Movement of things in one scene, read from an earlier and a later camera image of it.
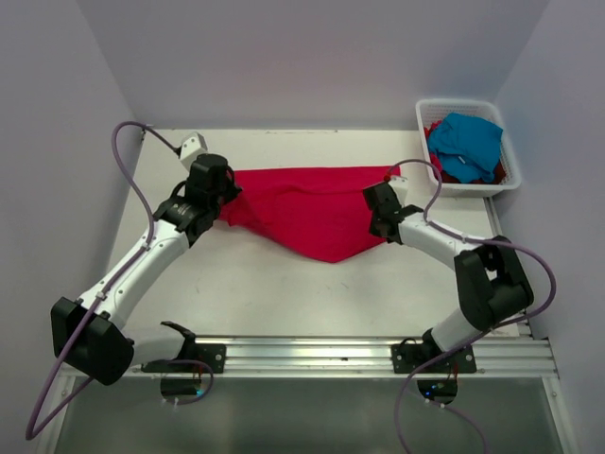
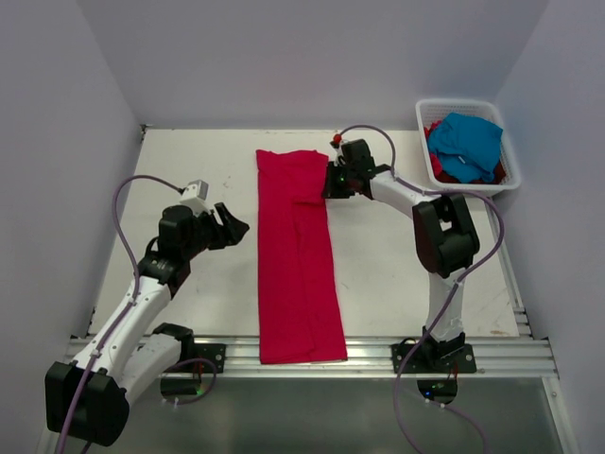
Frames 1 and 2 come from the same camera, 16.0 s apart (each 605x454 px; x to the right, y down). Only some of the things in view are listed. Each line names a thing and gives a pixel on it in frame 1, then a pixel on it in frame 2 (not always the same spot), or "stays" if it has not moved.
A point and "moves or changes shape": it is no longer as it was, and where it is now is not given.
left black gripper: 232,189 → 229,233
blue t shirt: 467,147 stays
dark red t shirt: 499,177 stays
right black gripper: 371,225 → 331,190
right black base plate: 408,357 stays
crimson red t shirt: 321,209 moves or changes shape
